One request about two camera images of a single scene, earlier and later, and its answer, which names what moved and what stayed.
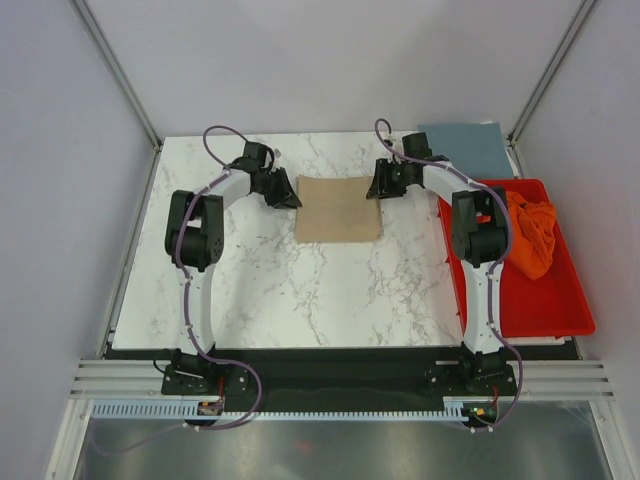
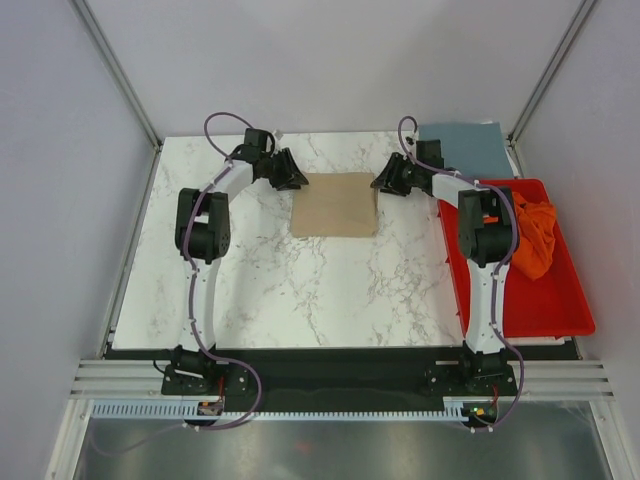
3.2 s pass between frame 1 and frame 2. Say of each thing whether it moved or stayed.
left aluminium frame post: stayed
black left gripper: moved
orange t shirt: stayed
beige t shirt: stayed
